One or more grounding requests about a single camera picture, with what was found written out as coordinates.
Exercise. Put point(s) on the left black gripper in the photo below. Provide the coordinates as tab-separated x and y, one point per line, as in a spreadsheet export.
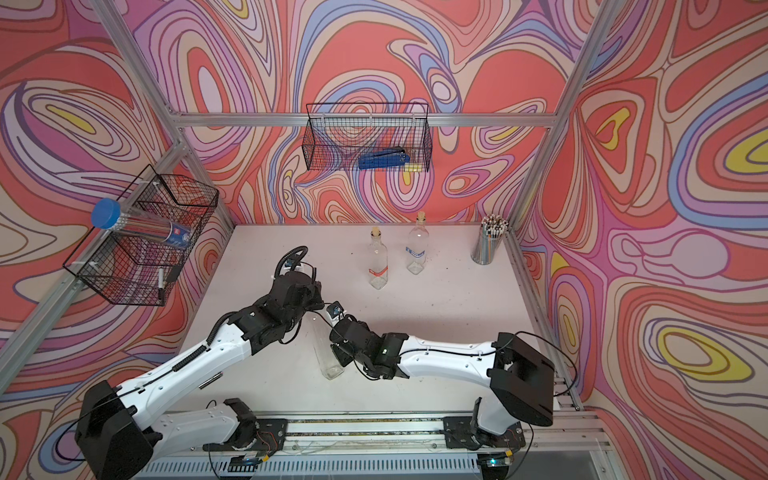
316	293

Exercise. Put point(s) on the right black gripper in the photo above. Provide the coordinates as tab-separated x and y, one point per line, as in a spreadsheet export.
344	357

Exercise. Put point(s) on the clear bottle with black cap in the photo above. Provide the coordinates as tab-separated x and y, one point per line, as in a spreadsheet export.
329	365

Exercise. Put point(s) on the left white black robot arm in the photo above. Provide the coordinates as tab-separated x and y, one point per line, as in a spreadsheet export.
123	428

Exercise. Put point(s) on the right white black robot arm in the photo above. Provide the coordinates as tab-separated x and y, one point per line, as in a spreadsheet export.
519	377

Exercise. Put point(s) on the clear bottle red label cork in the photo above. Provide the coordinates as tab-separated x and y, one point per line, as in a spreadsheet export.
378	264

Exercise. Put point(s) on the clear bottle blue label cork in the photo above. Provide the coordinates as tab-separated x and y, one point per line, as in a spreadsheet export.
417	244

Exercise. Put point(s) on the black marker in basket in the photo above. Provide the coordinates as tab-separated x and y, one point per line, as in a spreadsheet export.
160	284

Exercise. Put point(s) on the blue tool in basket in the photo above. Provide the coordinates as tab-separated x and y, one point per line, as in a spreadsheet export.
383	159

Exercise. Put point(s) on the metal cup with pencils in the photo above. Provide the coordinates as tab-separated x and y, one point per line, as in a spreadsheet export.
493	228

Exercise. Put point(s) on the clear tube with blue cap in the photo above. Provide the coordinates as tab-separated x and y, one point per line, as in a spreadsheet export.
108	214

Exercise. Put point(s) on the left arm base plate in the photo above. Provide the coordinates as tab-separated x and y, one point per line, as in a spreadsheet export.
263	436

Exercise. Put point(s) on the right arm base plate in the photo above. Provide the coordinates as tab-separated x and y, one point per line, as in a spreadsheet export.
462	432

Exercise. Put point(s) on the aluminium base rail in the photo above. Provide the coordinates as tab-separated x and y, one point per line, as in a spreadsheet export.
422	432

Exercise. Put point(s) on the black wire basket back wall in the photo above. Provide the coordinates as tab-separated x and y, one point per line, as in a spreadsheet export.
337	133

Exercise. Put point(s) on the black wire basket wall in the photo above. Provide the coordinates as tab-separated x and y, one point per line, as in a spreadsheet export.
122	269
337	133

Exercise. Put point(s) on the black wire basket left wall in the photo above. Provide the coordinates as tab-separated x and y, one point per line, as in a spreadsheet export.
122	269

